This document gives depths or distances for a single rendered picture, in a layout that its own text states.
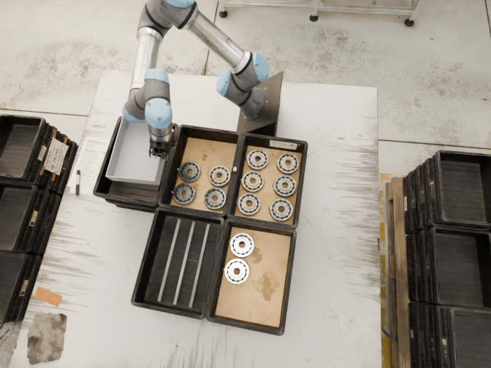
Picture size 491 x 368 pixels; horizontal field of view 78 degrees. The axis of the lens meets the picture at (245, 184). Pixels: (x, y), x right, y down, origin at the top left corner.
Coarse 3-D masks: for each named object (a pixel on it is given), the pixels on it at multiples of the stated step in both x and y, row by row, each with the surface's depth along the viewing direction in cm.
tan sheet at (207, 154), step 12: (192, 144) 149; (204, 144) 148; (216, 144) 148; (228, 144) 148; (192, 156) 146; (204, 156) 146; (216, 156) 146; (228, 156) 145; (204, 168) 144; (228, 168) 144; (180, 180) 143; (204, 180) 142; (204, 192) 140; (192, 204) 139; (204, 204) 138
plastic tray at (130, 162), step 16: (128, 128) 128; (144, 128) 127; (128, 144) 126; (144, 144) 125; (112, 160) 120; (128, 160) 123; (144, 160) 123; (160, 160) 118; (112, 176) 117; (128, 176) 121; (144, 176) 120; (160, 176) 119
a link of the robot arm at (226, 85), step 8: (224, 72) 138; (224, 80) 136; (232, 80) 135; (216, 88) 141; (224, 88) 137; (232, 88) 137; (240, 88) 136; (224, 96) 142; (232, 96) 141; (240, 96) 142
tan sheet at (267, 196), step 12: (276, 156) 144; (300, 156) 143; (276, 168) 142; (252, 180) 141; (264, 180) 141; (240, 192) 139; (264, 192) 139; (264, 204) 137; (252, 216) 136; (264, 216) 135
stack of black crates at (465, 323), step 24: (408, 312) 181; (432, 312) 157; (456, 312) 150; (480, 312) 140; (432, 336) 154; (456, 336) 146; (480, 336) 146; (432, 360) 153; (456, 360) 134; (480, 360) 143
